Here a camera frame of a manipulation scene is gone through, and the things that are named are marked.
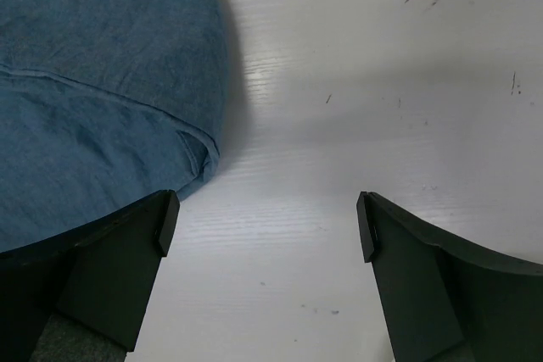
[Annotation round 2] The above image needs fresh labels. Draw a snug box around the blue cloth napkin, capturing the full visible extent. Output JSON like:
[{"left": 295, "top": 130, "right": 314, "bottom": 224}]
[{"left": 1, "top": 0, "right": 229, "bottom": 251}]

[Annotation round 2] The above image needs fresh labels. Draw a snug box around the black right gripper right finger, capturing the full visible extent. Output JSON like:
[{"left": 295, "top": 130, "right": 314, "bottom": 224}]
[{"left": 356, "top": 192, "right": 542, "bottom": 361}]

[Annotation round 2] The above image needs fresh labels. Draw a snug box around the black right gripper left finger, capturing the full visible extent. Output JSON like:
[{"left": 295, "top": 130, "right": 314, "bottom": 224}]
[{"left": 1, "top": 190, "right": 180, "bottom": 361}]

